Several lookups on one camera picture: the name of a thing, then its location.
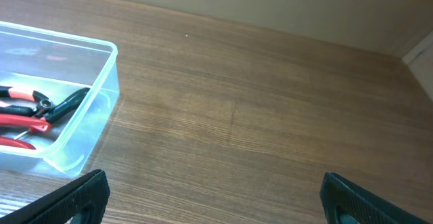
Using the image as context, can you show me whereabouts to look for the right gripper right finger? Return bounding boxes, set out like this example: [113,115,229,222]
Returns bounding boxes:
[319,172,428,224]

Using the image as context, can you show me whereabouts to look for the red handled cutters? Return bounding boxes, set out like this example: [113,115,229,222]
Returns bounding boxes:
[1,114,51,150]

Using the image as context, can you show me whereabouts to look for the black red screwdriver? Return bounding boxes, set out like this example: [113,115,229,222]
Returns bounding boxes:
[33,87,89,125]

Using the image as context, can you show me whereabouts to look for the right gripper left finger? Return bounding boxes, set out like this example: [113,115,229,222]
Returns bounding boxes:
[1,169,110,224]

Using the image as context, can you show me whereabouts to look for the clear plastic container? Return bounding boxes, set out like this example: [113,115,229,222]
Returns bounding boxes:
[1,22,120,178]

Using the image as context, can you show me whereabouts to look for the orange black needle-nose pliers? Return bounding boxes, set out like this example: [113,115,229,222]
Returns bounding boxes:
[1,86,54,117]

